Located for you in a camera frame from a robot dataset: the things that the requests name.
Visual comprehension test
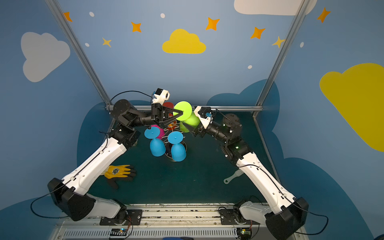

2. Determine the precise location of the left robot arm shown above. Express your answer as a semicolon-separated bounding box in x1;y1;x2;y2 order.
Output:
48;100;191;221

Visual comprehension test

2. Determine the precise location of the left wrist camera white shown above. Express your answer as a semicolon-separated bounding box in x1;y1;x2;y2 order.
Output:
151;88;170;105

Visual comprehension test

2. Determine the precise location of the right aluminium frame post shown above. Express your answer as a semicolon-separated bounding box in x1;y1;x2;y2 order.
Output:
253;0;312;121

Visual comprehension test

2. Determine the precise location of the yellow black work glove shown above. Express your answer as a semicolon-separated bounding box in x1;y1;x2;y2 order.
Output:
101;165;137;190

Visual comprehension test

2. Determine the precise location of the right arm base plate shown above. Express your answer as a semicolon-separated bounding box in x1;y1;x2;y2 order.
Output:
218;208;259;225

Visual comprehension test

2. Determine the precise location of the pink wine glass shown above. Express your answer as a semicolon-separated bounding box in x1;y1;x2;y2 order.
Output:
151;125;165;139

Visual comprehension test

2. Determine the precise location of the green wine glass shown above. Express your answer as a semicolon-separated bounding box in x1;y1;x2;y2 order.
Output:
179;122;190;133
173;101;200;127

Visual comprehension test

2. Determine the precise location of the circuit board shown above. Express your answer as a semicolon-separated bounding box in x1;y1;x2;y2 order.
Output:
109;228;129;240
236;228;252;240

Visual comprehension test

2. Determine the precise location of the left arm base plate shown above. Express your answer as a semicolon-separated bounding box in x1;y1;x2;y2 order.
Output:
100;209;143;226

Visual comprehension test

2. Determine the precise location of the left aluminium frame post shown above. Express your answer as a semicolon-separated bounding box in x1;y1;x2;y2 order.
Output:
45;0;113;112

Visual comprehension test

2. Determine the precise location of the red wine glass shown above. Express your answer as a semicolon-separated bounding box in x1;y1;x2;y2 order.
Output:
163;102;177;131

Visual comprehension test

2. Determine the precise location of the back aluminium frame bar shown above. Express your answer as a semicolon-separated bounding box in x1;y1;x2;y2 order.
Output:
105;104;264;113

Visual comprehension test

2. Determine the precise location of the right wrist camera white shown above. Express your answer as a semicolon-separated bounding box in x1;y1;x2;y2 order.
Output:
194;106;213;129

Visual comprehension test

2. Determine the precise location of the aluminium mounting rail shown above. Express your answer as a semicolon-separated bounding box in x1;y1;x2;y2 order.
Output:
50;203;274;240

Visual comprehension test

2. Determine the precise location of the gold wire wine glass rack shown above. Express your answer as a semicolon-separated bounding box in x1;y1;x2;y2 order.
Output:
162;121;187;162

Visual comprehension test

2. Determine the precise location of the blue wine glass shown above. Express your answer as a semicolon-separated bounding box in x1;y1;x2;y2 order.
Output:
168;132;187;162
145;127;166;157

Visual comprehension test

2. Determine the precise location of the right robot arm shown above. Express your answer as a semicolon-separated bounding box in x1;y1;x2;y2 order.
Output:
183;114;309;240

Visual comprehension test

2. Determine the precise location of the right circuit board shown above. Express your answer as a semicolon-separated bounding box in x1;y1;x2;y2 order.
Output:
236;228;252;240

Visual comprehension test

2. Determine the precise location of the left circuit board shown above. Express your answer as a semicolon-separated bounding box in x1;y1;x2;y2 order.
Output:
109;228;129;240

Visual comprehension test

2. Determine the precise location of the aluminium frame post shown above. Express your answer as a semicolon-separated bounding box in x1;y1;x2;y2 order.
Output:
45;0;113;112
253;0;312;121

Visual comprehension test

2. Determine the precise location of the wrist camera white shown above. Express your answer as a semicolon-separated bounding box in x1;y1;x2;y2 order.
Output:
151;88;170;105
194;106;213;129

